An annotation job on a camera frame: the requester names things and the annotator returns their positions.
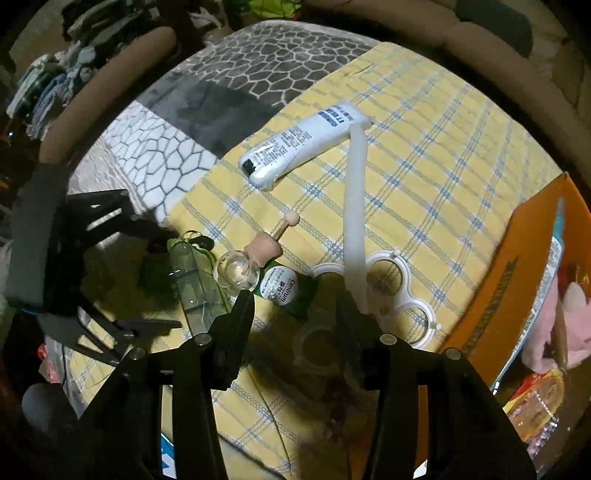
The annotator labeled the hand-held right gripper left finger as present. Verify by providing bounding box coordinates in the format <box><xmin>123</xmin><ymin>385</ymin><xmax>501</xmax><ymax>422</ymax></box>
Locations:
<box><xmin>78</xmin><ymin>290</ymin><xmax>256</xmax><ymax>480</ymax></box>

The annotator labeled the olive keychain with black tag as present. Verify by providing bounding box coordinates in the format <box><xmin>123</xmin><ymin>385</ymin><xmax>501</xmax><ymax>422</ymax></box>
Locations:
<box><xmin>178</xmin><ymin>229</ymin><xmax>214</xmax><ymax>252</ymax></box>

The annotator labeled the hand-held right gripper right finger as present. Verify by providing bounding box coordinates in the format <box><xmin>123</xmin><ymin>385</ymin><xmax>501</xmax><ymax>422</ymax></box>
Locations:
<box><xmin>335</xmin><ymin>292</ymin><xmax>536</xmax><ymax>480</ymax></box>

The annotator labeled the green bag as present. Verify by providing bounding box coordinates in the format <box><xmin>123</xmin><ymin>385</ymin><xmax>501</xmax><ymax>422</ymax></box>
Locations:
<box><xmin>249</xmin><ymin>0</ymin><xmax>301</xmax><ymax>14</ymax></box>

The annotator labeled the orange cardboard box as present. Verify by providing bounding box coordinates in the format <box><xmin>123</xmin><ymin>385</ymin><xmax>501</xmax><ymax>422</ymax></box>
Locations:
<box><xmin>438</xmin><ymin>173</ymin><xmax>591</xmax><ymax>393</ymax></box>

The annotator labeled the pile of clothes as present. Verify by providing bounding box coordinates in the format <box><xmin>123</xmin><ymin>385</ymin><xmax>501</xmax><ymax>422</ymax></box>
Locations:
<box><xmin>7</xmin><ymin>0</ymin><xmax>153</xmax><ymax>139</ymax></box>

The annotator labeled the black cushion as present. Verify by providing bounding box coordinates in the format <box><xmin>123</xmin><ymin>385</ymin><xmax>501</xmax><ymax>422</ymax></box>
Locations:
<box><xmin>455</xmin><ymin>0</ymin><xmax>532</xmax><ymax>56</ymax></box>

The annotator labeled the brown wooden stick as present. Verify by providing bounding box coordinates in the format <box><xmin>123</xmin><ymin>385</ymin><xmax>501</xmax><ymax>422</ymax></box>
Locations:
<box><xmin>551</xmin><ymin>263</ymin><xmax>573</xmax><ymax>370</ymax></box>

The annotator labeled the small green pill bottle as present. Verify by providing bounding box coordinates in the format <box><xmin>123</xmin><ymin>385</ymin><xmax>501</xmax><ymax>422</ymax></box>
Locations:
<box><xmin>252</xmin><ymin>263</ymin><xmax>319</xmax><ymax>321</ymax></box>

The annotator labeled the pink cloth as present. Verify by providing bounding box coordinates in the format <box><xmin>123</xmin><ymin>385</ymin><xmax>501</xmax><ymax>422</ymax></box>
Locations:
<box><xmin>522</xmin><ymin>281</ymin><xmax>591</xmax><ymax>374</ymax></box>

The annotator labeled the grey patterned blanket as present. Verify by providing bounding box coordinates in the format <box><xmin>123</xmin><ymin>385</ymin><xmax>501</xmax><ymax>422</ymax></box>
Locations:
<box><xmin>65</xmin><ymin>21</ymin><xmax>379</xmax><ymax>222</ymax></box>

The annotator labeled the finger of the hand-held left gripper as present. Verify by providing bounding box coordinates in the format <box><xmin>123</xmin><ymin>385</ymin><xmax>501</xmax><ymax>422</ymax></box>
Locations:
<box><xmin>65</xmin><ymin>189</ymin><xmax>162</xmax><ymax>245</ymax></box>
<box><xmin>45</xmin><ymin>305</ymin><xmax>183</xmax><ymax>367</ymax></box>

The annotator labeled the clear bag of beads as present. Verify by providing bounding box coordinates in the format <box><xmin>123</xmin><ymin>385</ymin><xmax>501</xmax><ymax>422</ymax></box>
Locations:
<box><xmin>503</xmin><ymin>369</ymin><xmax>568</xmax><ymax>457</ymax></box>

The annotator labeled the yellow checked cloth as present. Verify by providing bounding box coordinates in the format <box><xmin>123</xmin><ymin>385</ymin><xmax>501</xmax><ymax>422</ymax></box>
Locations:
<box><xmin>65</xmin><ymin>41</ymin><xmax>568</xmax><ymax>480</ymax></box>

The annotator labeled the white squeeze tube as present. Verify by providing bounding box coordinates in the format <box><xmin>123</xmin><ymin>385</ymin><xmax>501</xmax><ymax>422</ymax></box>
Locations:
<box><xmin>238</xmin><ymin>100</ymin><xmax>372</xmax><ymax>191</ymax></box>

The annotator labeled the glass bottle with wooden cap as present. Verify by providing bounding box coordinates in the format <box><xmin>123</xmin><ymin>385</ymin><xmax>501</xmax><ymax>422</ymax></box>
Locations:
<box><xmin>213</xmin><ymin>209</ymin><xmax>301</xmax><ymax>292</ymax></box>

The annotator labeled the blue printed box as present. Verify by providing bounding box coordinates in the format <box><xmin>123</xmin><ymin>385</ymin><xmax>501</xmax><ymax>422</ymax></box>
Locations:
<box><xmin>159</xmin><ymin>434</ymin><xmax>178</xmax><ymax>480</ymax></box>

